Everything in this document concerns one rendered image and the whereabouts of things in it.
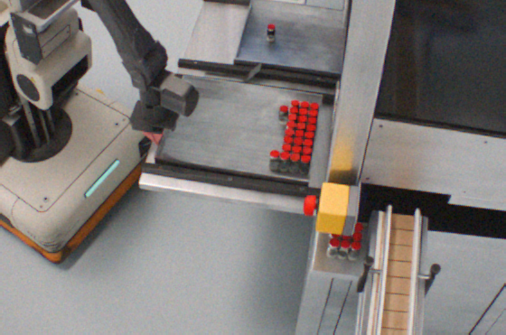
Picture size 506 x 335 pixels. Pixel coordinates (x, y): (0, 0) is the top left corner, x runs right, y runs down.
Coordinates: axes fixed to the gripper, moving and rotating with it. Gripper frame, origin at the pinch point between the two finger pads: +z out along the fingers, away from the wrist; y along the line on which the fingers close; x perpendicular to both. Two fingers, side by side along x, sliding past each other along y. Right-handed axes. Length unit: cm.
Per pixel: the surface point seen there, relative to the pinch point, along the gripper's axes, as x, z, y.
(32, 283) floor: -3, 91, -56
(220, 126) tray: 8.4, 1.8, 12.6
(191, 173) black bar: -7.5, 0.0, 9.5
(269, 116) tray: 13.6, 1.7, 23.3
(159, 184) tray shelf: -10.3, 2.1, 2.9
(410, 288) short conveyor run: -31, -6, 58
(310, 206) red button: -19.0, -11.3, 35.8
